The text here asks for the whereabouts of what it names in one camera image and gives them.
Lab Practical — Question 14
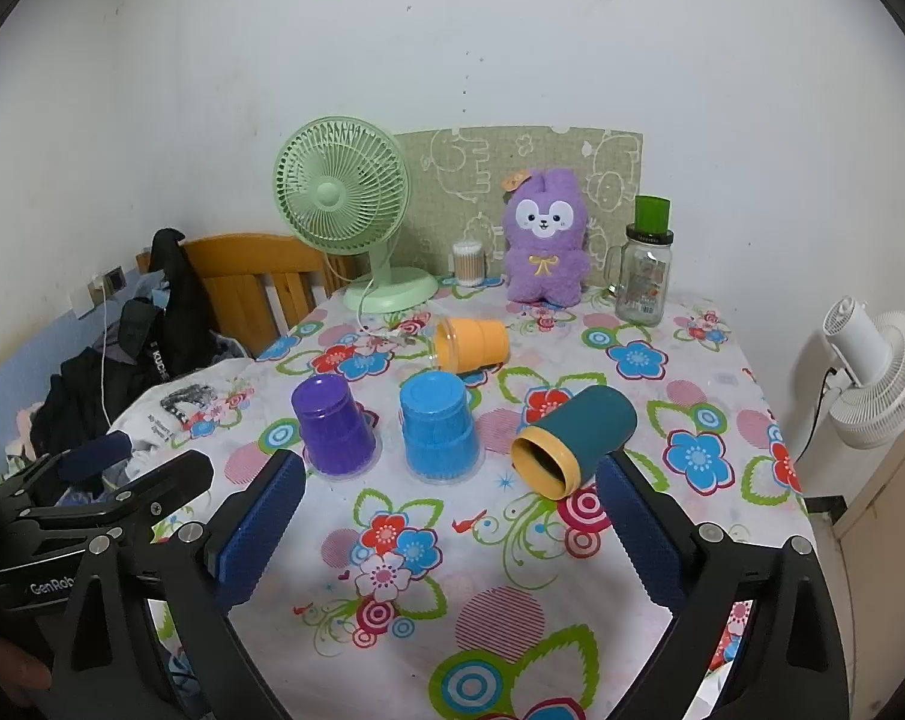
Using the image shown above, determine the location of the purple cup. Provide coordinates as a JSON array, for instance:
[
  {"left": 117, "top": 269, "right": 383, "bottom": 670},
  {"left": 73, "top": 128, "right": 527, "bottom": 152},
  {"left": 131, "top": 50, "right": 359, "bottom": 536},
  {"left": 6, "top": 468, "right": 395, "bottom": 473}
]
[{"left": 291, "top": 375, "right": 382, "bottom": 477}]

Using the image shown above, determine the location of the white printed shirt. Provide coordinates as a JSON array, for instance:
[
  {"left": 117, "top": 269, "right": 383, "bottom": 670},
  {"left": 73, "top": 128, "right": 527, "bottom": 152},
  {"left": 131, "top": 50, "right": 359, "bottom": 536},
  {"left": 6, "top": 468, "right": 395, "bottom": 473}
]
[{"left": 107, "top": 360, "right": 254, "bottom": 481}]

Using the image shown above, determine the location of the black clothes pile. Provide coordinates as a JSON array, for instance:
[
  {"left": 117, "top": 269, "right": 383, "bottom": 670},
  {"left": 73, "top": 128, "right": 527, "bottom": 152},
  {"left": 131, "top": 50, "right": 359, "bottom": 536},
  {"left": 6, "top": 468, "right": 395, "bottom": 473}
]
[{"left": 31, "top": 227, "right": 224, "bottom": 458}]

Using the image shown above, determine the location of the green desk fan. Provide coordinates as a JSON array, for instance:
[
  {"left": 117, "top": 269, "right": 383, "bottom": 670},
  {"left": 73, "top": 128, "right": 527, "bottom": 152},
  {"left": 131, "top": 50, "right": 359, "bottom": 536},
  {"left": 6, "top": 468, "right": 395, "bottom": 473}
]
[{"left": 274, "top": 117, "right": 440, "bottom": 314}]

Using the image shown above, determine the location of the white fan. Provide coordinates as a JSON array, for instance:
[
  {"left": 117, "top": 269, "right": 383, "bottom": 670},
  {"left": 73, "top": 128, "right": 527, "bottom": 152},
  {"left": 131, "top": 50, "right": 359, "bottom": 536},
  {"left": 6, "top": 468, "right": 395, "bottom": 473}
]
[{"left": 822, "top": 296, "right": 905, "bottom": 451}]

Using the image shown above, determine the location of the floral tablecloth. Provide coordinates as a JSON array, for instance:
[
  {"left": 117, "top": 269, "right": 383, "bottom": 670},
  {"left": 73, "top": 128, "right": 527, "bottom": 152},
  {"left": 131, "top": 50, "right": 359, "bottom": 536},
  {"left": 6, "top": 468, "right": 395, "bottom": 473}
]
[{"left": 107, "top": 277, "right": 810, "bottom": 720}]

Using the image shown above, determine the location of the wooden chair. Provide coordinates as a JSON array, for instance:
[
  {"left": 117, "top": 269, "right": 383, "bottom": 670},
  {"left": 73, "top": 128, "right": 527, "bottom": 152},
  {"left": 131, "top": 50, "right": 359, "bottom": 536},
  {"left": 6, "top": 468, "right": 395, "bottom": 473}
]
[{"left": 136, "top": 234, "right": 364, "bottom": 357}]

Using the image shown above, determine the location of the person's left hand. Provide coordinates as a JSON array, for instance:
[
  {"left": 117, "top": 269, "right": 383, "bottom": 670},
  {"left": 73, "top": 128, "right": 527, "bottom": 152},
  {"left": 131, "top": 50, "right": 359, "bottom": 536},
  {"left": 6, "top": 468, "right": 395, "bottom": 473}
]
[{"left": 0, "top": 628, "right": 53, "bottom": 712}]

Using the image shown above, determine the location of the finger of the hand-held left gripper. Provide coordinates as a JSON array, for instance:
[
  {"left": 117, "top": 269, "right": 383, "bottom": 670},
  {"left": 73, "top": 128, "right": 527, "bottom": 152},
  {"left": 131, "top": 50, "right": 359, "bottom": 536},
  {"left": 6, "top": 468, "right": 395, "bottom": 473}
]
[
  {"left": 13, "top": 450, "right": 215, "bottom": 545},
  {"left": 0, "top": 435, "right": 134, "bottom": 520}
]

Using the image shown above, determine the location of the cotton swab container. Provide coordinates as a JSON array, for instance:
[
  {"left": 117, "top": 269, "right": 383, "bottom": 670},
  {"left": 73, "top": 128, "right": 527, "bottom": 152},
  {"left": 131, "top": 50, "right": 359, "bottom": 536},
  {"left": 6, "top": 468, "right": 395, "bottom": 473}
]
[{"left": 452, "top": 240, "right": 490, "bottom": 287}]

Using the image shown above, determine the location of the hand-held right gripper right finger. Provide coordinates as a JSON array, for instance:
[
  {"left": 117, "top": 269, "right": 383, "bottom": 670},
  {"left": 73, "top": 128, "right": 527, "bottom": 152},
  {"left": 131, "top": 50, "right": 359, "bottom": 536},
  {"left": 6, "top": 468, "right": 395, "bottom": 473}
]
[{"left": 594, "top": 452, "right": 853, "bottom": 720}]

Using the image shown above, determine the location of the glass jar with green lid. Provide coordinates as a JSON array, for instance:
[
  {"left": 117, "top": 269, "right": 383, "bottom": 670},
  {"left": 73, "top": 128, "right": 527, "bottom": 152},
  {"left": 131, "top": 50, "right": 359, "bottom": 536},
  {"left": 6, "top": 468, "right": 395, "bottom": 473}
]
[{"left": 603, "top": 195, "right": 675, "bottom": 327}]

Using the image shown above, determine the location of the orange cup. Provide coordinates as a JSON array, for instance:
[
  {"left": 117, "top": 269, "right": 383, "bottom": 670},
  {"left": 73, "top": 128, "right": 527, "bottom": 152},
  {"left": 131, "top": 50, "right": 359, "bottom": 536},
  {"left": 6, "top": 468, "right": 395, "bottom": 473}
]
[{"left": 431, "top": 316, "right": 511, "bottom": 374}]

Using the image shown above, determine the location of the green patterned wall panel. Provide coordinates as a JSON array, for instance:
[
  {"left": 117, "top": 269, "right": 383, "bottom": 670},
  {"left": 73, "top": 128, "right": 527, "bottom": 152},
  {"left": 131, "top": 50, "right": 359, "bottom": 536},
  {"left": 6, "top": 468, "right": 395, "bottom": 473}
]
[{"left": 394, "top": 126, "right": 645, "bottom": 293}]

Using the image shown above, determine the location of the teal cup with yellow rim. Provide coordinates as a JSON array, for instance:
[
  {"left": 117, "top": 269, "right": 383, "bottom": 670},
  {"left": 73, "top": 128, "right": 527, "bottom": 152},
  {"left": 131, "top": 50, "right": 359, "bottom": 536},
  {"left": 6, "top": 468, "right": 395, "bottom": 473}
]
[{"left": 511, "top": 384, "right": 640, "bottom": 500}]

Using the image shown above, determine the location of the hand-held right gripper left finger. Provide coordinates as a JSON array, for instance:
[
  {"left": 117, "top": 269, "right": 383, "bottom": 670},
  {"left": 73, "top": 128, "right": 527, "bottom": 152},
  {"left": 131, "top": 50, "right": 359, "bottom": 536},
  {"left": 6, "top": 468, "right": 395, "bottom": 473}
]
[{"left": 43, "top": 448, "right": 307, "bottom": 720}]

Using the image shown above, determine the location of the purple plush toy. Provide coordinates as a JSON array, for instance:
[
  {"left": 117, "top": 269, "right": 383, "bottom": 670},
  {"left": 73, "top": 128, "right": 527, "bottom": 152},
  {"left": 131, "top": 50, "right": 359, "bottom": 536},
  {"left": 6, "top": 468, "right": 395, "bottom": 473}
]
[{"left": 501, "top": 169, "right": 595, "bottom": 306}]

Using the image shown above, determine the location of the beige cabinet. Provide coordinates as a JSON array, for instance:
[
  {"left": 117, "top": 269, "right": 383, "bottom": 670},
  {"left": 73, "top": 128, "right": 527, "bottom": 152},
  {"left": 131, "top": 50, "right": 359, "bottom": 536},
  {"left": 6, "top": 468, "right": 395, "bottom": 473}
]
[{"left": 805, "top": 420, "right": 905, "bottom": 691}]

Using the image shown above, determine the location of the white charging cable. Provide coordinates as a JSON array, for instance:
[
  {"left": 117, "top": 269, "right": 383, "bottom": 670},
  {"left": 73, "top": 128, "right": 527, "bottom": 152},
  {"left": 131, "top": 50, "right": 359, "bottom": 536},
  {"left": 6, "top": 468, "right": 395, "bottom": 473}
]
[{"left": 98, "top": 289, "right": 116, "bottom": 421}]

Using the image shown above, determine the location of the blue cup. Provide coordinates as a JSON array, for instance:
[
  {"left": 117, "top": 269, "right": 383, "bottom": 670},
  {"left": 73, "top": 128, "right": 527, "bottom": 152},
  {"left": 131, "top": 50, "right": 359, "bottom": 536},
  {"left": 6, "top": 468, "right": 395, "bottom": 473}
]
[{"left": 398, "top": 370, "right": 485, "bottom": 482}]

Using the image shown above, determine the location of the white fan cable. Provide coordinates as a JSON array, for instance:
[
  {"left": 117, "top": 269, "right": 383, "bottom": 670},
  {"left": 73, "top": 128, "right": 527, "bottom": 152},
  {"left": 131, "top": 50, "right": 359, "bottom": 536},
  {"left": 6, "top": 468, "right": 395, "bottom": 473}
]
[{"left": 343, "top": 289, "right": 427, "bottom": 350}]

